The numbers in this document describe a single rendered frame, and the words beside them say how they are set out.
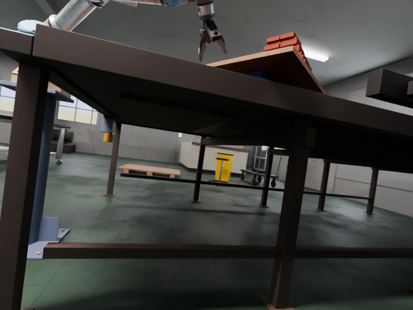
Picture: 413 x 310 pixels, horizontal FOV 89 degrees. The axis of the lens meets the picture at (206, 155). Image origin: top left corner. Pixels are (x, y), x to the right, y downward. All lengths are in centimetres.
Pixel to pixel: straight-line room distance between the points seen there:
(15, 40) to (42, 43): 6
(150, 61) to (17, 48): 35
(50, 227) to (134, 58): 116
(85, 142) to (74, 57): 847
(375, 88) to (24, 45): 111
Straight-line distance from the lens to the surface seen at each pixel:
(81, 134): 924
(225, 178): 513
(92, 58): 77
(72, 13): 145
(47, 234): 162
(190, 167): 642
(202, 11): 118
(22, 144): 88
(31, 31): 145
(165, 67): 75
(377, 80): 98
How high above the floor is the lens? 66
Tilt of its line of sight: 1 degrees down
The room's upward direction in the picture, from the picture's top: 8 degrees clockwise
